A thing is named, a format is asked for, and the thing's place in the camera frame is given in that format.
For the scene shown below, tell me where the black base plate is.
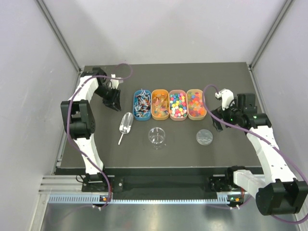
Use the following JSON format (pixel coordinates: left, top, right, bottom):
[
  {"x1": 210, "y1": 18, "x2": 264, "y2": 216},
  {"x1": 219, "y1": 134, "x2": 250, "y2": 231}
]
[{"x1": 108, "y1": 175, "x2": 217, "y2": 199}]

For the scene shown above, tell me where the clear plastic jar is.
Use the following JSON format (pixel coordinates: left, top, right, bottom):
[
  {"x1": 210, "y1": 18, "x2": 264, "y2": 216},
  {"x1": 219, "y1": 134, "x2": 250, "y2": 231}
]
[{"x1": 148, "y1": 127, "x2": 166, "y2": 150}]

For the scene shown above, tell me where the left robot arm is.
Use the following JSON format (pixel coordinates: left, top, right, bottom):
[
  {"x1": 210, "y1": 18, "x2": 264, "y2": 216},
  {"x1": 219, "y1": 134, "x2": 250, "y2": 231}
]
[{"x1": 60, "y1": 67, "x2": 121, "y2": 191}]

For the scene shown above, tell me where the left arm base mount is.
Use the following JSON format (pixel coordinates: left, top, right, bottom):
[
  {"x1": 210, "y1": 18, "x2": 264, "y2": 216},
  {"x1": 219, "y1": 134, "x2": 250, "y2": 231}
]
[{"x1": 75, "y1": 173, "x2": 112, "y2": 193}]

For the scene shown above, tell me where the beige tray of gummies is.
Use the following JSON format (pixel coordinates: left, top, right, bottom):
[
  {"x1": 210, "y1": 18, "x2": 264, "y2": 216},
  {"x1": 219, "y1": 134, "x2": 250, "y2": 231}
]
[{"x1": 186, "y1": 89, "x2": 207, "y2": 121}]

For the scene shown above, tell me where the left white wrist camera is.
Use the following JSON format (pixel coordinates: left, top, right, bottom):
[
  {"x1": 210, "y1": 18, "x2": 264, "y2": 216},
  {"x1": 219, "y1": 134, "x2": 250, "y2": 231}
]
[{"x1": 110, "y1": 74, "x2": 123, "y2": 89}]

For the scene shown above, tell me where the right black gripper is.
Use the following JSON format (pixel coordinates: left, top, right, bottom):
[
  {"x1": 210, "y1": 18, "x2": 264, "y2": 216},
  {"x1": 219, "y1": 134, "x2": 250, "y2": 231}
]
[{"x1": 210, "y1": 97, "x2": 243, "y2": 132}]

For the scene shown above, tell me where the orange tray of candies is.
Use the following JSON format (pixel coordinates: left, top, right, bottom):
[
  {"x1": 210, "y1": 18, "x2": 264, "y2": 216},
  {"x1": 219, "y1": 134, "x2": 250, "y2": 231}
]
[{"x1": 151, "y1": 89, "x2": 169, "y2": 120}]

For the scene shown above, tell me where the clear jar lid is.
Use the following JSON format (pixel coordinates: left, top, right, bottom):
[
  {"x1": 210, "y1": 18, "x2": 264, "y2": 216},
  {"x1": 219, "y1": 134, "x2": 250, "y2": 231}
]
[{"x1": 196, "y1": 129, "x2": 213, "y2": 145}]

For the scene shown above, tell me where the pink tray of star candies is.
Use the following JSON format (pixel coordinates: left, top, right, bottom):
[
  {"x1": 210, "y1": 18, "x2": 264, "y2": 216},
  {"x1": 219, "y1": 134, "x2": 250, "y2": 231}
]
[{"x1": 169, "y1": 90, "x2": 188, "y2": 121}]

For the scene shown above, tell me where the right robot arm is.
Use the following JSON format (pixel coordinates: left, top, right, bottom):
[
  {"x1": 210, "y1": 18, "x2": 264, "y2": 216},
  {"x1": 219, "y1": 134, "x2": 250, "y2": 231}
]
[{"x1": 211, "y1": 89, "x2": 308, "y2": 216}]

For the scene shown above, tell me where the purple cable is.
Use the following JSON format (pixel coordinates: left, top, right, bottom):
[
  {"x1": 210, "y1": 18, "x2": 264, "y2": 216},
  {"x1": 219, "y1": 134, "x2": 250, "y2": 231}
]
[
  {"x1": 203, "y1": 84, "x2": 308, "y2": 225},
  {"x1": 66, "y1": 63, "x2": 133, "y2": 209}
]

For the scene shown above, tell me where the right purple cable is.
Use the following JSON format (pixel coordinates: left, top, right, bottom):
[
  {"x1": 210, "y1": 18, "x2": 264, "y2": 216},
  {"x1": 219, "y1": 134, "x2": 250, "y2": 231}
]
[{"x1": 203, "y1": 84, "x2": 308, "y2": 225}]

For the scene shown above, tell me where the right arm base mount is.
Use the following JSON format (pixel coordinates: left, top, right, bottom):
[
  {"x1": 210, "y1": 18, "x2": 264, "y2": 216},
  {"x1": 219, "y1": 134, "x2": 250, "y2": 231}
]
[{"x1": 209, "y1": 166, "x2": 247, "y2": 192}]

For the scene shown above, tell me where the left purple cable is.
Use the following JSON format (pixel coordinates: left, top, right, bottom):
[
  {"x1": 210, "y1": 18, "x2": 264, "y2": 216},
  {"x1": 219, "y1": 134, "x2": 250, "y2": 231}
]
[{"x1": 66, "y1": 63, "x2": 133, "y2": 209}]

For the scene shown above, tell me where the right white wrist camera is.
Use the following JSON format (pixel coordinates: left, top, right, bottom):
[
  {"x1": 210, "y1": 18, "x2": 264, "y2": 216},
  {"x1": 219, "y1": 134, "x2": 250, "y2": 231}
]
[{"x1": 215, "y1": 89, "x2": 235, "y2": 111}]

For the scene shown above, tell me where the blue tray of lollipops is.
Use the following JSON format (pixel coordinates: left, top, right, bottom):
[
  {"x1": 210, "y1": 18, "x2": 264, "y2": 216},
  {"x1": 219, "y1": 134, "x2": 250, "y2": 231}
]
[{"x1": 132, "y1": 89, "x2": 152, "y2": 121}]

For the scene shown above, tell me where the slotted cable duct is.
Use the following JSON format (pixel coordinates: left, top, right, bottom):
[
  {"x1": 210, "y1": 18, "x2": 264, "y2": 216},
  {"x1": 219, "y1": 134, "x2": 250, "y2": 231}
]
[{"x1": 48, "y1": 194, "x2": 243, "y2": 205}]

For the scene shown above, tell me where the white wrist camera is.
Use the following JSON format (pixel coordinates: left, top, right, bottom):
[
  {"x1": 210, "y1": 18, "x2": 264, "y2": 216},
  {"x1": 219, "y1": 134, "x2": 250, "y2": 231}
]
[
  {"x1": 110, "y1": 74, "x2": 123, "y2": 89},
  {"x1": 215, "y1": 89, "x2": 235, "y2": 111}
]

